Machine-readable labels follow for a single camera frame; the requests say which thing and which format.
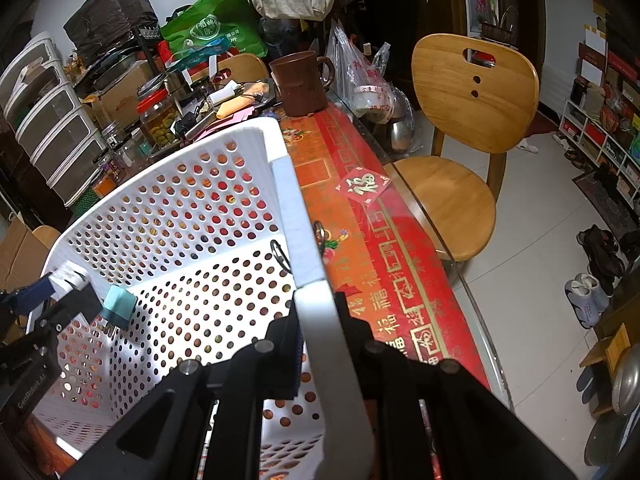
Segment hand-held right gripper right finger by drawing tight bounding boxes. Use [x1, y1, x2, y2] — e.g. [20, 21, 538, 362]
[334, 291, 578, 480]

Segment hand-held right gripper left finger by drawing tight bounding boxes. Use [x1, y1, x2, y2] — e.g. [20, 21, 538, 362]
[62, 304, 307, 480]

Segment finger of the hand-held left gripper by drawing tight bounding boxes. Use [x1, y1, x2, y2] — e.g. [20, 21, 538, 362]
[29, 267, 104, 347]
[0, 282, 57, 322]

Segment teal plug adapter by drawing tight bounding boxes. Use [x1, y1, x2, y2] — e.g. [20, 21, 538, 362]
[101, 285, 139, 334]

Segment white perforated plastic basket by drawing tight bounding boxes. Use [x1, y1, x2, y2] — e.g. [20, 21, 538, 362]
[27, 117, 377, 480]

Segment flat cardboard box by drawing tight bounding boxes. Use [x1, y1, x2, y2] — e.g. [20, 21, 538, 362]
[0, 215, 47, 292]

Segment red patterned tablecloth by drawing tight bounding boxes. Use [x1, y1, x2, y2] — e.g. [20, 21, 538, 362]
[277, 102, 495, 480]

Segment green plastic crate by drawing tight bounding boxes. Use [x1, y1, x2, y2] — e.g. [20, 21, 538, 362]
[67, 180, 104, 215]

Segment red paper sticker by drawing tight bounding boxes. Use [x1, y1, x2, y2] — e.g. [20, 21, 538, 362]
[334, 168, 391, 206]

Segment clear plastic drawer unit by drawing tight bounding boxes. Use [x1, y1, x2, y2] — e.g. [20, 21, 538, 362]
[0, 31, 109, 207]

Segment small glass jar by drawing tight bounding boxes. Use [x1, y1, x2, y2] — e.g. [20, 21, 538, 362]
[130, 129, 151, 159]

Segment glass jar with red lid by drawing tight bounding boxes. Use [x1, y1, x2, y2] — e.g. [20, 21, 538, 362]
[137, 92, 181, 148]

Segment brown cardboard box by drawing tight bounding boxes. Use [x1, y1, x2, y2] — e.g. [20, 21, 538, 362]
[82, 62, 169, 132]

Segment grey and white shoes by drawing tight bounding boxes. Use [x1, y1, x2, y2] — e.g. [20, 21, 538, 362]
[564, 273, 611, 329]

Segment brown ceramic mug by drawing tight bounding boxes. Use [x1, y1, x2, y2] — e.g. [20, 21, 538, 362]
[270, 52, 335, 117]

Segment orange packet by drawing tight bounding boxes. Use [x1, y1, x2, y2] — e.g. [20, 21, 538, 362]
[215, 97, 256, 120]

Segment clear printed plastic bag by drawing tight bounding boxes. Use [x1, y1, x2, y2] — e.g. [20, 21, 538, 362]
[326, 20, 417, 157]

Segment wooden stool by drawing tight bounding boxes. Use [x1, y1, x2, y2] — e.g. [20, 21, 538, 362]
[580, 322, 632, 417]

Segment black sandals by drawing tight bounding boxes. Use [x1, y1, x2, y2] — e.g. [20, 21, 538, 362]
[577, 224, 627, 282]

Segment wooden chair with holes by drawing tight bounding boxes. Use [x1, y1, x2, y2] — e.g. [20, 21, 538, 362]
[387, 33, 541, 264]

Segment dark metal pan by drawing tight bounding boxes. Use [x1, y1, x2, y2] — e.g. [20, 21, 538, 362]
[584, 412, 632, 469]

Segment metal pot lid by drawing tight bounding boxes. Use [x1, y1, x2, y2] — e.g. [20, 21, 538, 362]
[611, 344, 640, 417]

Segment dark door mat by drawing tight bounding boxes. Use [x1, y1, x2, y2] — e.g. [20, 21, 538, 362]
[572, 172, 637, 242]

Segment black plastic bag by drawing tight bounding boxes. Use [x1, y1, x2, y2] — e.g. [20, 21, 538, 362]
[63, 0, 160, 64]

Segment white storage shelf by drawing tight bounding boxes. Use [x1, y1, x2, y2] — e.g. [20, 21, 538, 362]
[555, 97, 640, 202]

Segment green shopping bag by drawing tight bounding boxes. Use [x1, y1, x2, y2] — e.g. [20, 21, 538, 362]
[160, 0, 269, 69]

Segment potted plant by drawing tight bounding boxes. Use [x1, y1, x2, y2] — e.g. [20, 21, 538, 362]
[477, 0, 521, 47]

